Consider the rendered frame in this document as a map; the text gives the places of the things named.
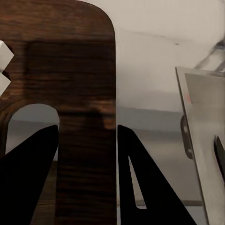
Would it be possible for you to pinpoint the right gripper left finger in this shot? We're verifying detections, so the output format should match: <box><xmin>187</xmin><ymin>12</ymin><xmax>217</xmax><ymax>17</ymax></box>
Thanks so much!
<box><xmin>0</xmin><ymin>125</ymin><xmax>59</xmax><ymax>225</ymax></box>

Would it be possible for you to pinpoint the cutting board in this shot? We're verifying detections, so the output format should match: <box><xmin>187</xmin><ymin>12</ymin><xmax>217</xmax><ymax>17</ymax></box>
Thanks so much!
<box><xmin>0</xmin><ymin>0</ymin><xmax>117</xmax><ymax>225</ymax></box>

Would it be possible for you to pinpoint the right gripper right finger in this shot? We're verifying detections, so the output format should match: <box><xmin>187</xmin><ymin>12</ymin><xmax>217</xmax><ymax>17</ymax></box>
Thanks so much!
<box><xmin>117</xmin><ymin>125</ymin><xmax>196</xmax><ymax>225</ymax></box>

